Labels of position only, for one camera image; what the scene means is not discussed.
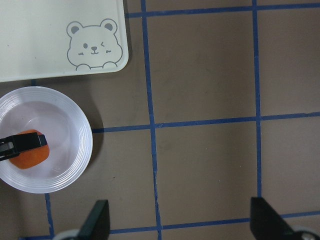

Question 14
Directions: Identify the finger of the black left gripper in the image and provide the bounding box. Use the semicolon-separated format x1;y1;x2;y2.
0;132;47;161

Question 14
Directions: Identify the cream bear tray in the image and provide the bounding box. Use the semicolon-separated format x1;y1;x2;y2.
0;0;129;82

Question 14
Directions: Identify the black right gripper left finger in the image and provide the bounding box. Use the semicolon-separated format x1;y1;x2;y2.
77;200;110;240

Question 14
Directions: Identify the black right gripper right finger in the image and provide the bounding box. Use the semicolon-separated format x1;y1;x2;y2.
250;197;296;240

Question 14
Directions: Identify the white round plate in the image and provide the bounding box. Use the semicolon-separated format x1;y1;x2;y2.
0;85;94;195

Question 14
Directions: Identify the orange fruit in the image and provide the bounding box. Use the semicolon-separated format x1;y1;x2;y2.
9;144;50;170

